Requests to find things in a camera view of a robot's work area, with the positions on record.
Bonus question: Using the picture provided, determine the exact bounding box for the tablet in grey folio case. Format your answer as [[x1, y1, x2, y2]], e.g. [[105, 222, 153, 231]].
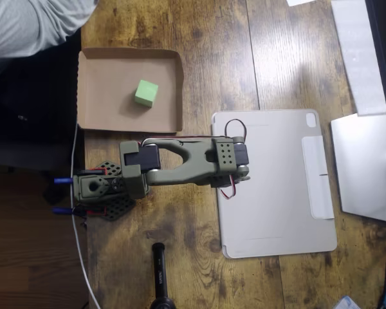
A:
[[211, 108, 338, 259]]

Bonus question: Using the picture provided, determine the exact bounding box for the green foam cube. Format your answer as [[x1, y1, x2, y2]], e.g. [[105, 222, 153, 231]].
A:
[[133, 79, 159, 109]]

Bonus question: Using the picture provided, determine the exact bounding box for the white foam strip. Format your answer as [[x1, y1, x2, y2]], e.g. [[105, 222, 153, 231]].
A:
[[330, 0, 386, 117]]

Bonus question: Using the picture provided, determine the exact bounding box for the white cable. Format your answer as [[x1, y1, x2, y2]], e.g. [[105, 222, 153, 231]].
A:
[[69, 124, 101, 309]]

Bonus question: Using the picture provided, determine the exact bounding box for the brown cardboard tray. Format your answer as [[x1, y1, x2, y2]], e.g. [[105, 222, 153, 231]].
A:
[[76, 47, 184, 133]]

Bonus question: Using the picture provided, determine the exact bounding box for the person's arm in grey sleeve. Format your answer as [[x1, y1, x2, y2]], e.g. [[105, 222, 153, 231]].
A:
[[0, 0, 99, 86]]

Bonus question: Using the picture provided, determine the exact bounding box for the red black servo wire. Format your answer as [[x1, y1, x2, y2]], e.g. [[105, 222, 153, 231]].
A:
[[225, 118, 247, 140], [217, 175, 240, 200]]

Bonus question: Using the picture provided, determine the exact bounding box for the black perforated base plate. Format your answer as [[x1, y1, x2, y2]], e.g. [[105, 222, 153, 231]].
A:
[[78, 159, 138, 223]]

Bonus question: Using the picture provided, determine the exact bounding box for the silver monitor stand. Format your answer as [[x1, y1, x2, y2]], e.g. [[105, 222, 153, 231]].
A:
[[330, 113, 386, 223]]

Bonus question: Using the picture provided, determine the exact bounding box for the light blue white box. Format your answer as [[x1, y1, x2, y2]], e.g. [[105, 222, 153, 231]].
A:
[[334, 295, 363, 309]]

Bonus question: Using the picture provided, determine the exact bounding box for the black cylindrical handle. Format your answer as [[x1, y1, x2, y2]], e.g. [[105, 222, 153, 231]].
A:
[[149, 243, 178, 309]]

